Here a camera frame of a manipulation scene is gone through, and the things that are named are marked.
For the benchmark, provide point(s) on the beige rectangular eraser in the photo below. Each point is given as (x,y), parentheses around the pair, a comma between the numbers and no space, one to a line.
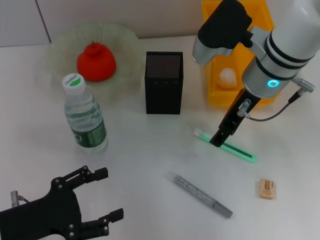
(266,188)

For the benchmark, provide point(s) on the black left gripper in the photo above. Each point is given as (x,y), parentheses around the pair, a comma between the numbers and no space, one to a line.
(42,215)

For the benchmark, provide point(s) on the clear glass fruit plate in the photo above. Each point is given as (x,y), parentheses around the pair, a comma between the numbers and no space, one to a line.
(122,50)

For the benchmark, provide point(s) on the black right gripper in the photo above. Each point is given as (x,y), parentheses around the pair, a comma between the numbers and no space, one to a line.
(240,110)

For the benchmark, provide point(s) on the white paper ball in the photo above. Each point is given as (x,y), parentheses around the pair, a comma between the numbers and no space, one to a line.
(227,77)

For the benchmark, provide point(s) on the mint green utility knife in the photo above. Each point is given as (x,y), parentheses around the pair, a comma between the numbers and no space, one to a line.
(237,151)

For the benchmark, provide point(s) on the black mesh pen holder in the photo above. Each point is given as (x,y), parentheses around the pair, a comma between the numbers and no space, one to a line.
(163,95)

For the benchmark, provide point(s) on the silver glitter pen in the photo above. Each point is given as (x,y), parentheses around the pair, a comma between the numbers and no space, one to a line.
(200,195)

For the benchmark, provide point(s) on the red orange fruit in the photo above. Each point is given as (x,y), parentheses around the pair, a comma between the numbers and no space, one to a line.
(96,62)

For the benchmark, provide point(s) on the yellow plastic storage bin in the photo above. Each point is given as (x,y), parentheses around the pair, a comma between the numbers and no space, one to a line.
(260,15)

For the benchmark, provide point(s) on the clear green label water bottle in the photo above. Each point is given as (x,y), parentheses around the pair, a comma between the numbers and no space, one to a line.
(86,120)

